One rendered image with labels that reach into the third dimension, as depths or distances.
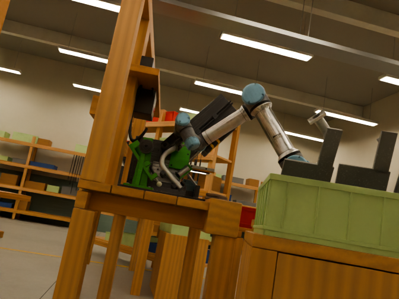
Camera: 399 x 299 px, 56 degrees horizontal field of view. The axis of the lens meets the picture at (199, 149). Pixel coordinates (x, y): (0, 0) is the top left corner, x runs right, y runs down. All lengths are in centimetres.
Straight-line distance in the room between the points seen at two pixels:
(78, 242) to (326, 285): 99
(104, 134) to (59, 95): 1004
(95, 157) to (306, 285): 100
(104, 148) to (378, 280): 112
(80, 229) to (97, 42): 843
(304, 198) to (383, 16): 615
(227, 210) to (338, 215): 65
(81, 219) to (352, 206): 105
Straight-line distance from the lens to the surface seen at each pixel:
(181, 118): 194
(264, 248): 105
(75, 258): 165
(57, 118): 1152
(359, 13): 686
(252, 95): 186
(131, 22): 183
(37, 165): 1082
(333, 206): 109
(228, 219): 163
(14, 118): 1175
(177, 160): 225
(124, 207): 170
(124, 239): 572
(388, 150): 124
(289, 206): 106
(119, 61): 175
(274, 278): 106
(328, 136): 116
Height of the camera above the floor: 80
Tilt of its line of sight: 10 degrees up
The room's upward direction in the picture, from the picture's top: 10 degrees clockwise
